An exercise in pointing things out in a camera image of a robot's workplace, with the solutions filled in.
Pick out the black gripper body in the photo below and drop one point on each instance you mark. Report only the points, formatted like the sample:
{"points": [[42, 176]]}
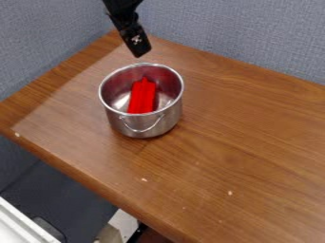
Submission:
{"points": [[121, 11]]}

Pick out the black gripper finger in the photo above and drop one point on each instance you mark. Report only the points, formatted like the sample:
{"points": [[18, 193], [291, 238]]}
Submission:
{"points": [[135, 39]]}

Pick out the red block object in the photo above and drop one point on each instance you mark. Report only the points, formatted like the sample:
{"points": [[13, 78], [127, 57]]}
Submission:
{"points": [[141, 97]]}

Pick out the metal pot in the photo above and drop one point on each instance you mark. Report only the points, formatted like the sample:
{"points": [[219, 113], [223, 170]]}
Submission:
{"points": [[115, 91]]}

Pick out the white object under table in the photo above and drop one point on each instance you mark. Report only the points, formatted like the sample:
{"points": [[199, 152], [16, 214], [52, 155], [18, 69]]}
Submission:
{"points": [[119, 229]]}

